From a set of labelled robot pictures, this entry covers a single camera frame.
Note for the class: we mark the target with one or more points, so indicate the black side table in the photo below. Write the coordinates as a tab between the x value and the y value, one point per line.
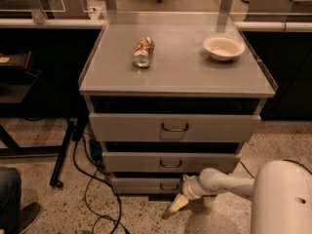
16	80

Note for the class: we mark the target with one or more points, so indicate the grey drawer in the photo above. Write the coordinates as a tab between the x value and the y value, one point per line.
173	127
139	162
146	185

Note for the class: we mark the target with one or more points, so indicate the crushed orange soda can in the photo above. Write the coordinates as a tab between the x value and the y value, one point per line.
144	52

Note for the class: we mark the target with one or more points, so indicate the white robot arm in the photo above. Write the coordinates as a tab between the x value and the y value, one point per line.
281	196

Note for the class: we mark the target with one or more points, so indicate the white horizontal rail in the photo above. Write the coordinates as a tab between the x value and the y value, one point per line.
257	26

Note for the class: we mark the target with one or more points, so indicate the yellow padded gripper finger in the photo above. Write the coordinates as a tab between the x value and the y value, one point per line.
179	202

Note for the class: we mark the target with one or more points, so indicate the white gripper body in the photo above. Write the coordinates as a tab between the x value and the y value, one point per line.
191	187

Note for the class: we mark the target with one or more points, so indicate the white bowl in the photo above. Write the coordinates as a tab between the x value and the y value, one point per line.
223	48

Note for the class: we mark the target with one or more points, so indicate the person leg in jeans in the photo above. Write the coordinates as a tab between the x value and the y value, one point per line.
10	193

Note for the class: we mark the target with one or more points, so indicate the dark shoe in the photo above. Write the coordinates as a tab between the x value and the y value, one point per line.
27	216

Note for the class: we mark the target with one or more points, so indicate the grey drawer cabinet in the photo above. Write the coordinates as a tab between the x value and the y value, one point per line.
182	79

